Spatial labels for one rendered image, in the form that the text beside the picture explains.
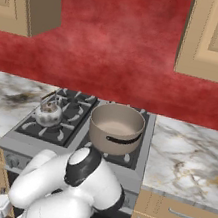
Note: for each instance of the grey stove with black grates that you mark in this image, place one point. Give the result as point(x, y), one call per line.
point(61, 119)

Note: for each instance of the grey stove knob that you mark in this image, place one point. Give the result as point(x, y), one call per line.
point(12, 161)
point(127, 201)

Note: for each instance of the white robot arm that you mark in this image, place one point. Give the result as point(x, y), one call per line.
point(76, 193)

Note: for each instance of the grey speckled kettle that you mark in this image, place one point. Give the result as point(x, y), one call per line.
point(48, 114)

